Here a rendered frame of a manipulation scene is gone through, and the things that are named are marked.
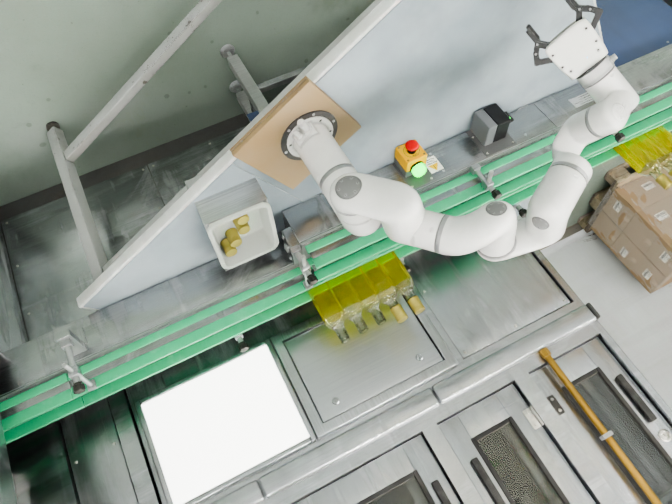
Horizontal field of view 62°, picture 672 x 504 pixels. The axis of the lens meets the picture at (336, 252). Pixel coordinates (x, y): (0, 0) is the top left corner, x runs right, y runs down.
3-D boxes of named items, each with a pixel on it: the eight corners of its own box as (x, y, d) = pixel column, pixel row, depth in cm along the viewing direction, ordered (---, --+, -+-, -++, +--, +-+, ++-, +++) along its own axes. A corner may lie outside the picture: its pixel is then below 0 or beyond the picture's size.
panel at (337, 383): (137, 405, 165) (173, 517, 149) (133, 402, 163) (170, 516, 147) (400, 278, 184) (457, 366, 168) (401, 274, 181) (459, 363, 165)
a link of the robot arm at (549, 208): (514, 147, 121) (511, 186, 134) (466, 222, 115) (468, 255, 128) (589, 173, 114) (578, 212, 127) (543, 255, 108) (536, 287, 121)
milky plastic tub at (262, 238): (213, 249, 161) (224, 272, 157) (193, 203, 142) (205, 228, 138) (268, 225, 165) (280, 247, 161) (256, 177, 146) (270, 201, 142)
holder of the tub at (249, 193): (217, 256, 166) (226, 277, 162) (194, 202, 142) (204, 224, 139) (270, 233, 170) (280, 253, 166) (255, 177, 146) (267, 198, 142)
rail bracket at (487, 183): (466, 171, 170) (491, 202, 164) (470, 155, 163) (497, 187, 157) (477, 166, 171) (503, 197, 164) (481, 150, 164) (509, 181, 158)
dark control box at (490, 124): (468, 129, 176) (484, 146, 172) (473, 110, 169) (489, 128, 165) (490, 119, 178) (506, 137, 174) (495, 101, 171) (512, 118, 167)
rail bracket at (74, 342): (68, 336, 156) (88, 408, 146) (39, 311, 142) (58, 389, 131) (85, 329, 157) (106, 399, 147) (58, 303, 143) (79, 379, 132)
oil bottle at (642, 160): (600, 138, 196) (658, 195, 183) (606, 126, 191) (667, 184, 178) (613, 132, 197) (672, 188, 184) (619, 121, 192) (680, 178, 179)
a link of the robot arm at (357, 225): (326, 200, 137) (357, 249, 130) (310, 172, 126) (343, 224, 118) (360, 180, 137) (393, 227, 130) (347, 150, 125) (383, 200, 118)
